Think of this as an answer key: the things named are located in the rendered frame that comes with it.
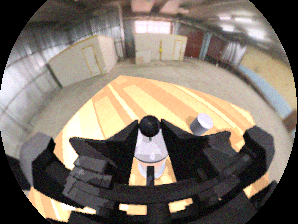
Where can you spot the glass coffee press with black plunger knob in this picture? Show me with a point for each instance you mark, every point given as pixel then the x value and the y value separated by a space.
pixel 150 150

